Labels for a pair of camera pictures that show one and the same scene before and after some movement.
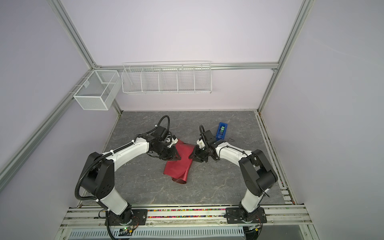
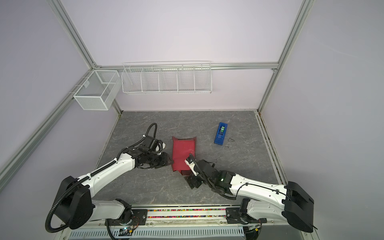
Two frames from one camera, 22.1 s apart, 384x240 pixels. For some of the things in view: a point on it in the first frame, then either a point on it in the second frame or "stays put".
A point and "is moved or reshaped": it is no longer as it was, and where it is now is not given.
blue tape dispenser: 221,130 stays put
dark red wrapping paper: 178,170 is moved or reshaped
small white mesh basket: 98,90 stays put
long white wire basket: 192,77 stays put
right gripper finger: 192,155 to 194,181
